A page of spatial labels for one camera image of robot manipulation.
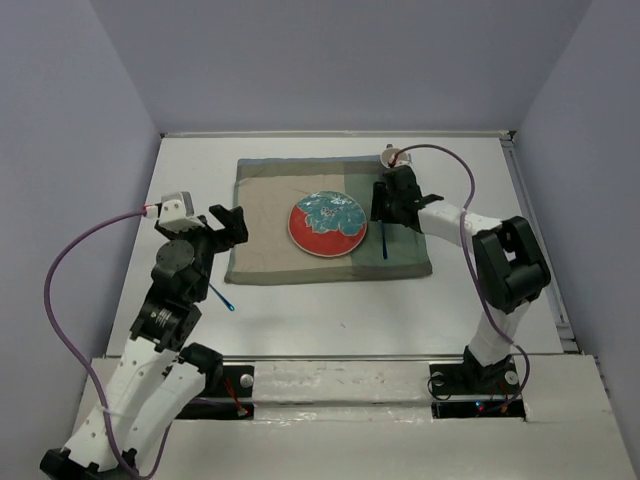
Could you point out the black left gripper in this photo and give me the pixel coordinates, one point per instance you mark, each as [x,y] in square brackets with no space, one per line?
[235,230]

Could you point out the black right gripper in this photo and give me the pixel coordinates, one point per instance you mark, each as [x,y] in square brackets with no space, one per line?
[378,210]

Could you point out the patchwork cloth placemat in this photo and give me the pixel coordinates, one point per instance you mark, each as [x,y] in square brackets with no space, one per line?
[268,188]

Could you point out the lavender cup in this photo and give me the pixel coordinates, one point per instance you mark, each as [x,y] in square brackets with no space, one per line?
[391,151]

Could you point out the blue metal spoon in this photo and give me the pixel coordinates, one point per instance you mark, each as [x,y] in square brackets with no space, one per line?
[384,240]

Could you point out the red and teal plate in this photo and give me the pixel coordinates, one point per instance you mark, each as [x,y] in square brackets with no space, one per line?
[327,224]

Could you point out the blue metal fork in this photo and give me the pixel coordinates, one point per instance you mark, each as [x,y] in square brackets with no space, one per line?
[222,298]

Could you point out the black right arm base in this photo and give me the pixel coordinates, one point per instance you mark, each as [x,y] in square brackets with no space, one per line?
[468,390]

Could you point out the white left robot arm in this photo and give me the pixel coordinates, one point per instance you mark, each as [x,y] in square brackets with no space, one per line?
[159,372]

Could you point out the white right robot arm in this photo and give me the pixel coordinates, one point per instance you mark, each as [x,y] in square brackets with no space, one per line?
[506,264]

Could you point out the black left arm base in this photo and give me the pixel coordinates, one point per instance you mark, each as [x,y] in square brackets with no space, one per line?
[228,399]

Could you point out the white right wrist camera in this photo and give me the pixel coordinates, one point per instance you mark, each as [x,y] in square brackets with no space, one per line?
[396,162]

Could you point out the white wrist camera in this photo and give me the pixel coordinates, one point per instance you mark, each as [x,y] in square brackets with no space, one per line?
[174,212]
[396,162]

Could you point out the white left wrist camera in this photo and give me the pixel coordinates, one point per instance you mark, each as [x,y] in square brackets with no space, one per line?
[174,212]

